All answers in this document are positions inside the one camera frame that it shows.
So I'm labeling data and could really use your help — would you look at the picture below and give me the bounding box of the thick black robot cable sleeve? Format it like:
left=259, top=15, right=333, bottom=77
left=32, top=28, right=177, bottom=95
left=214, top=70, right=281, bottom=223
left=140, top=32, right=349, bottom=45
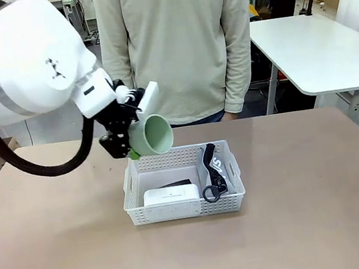
left=0, top=85, right=102, bottom=185

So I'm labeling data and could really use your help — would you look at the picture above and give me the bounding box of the white pouch with black print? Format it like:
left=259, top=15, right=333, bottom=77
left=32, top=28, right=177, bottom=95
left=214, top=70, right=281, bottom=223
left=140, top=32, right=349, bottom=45
left=194, top=141, right=238, bottom=199

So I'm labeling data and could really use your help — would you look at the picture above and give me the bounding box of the white perforated plastic basket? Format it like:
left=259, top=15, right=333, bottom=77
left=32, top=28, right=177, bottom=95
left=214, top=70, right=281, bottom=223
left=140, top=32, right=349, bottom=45
left=116, top=137, right=248, bottom=229

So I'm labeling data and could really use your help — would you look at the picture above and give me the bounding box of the grey workbench with metal frame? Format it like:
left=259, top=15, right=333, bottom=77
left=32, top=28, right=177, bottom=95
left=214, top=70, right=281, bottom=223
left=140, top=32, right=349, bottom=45
left=44, top=0, right=101, bottom=53

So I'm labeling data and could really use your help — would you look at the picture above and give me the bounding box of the light green plastic cup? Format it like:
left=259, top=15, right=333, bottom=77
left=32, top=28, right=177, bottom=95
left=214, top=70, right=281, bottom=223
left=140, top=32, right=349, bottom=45
left=124, top=111, right=178, bottom=161

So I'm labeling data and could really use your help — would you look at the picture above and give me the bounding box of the person's right forearm beige sleeve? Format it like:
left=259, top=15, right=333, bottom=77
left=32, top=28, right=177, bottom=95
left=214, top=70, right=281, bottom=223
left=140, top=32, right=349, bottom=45
left=99, top=36, right=138, bottom=97

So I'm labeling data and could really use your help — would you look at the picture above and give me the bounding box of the large white table with legs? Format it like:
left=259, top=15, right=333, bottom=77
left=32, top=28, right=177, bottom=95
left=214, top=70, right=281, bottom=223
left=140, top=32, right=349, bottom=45
left=246, top=5, right=359, bottom=135

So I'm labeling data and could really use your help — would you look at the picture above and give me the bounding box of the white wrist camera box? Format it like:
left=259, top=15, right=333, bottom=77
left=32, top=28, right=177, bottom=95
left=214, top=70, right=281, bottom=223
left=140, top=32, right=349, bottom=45
left=133, top=80, right=164, bottom=115

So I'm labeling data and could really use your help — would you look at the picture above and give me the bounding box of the white rectangular box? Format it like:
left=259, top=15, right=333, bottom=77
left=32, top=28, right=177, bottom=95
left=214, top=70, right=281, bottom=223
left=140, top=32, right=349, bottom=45
left=140, top=181, right=204, bottom=224

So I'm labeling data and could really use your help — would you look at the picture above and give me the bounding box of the person's left forearm beige sleeve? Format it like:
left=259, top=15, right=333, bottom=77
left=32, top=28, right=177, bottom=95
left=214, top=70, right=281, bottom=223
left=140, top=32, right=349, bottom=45
left=214, top=39, right=260, bottom=116

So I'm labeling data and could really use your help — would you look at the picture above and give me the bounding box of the person in beige sweater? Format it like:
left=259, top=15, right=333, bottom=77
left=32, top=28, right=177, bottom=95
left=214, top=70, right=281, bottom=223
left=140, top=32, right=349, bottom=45
left=92, top=0, right=270, bottom=139

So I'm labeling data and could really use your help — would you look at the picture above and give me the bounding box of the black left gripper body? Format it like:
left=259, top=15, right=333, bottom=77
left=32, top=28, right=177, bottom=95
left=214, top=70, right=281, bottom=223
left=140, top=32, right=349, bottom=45
left=88, top=74, right=151, bottom=138

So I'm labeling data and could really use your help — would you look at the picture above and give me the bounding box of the black coiled cord with ring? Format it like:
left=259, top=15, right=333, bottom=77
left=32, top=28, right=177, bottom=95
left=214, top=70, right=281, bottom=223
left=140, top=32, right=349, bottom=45
left=195, top=141, right=232, bottom=204

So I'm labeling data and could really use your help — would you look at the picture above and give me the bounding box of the black stapler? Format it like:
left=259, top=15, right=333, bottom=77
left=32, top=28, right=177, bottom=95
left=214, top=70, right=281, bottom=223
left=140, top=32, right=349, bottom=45
left=155, top=177, right=193, bottom=191

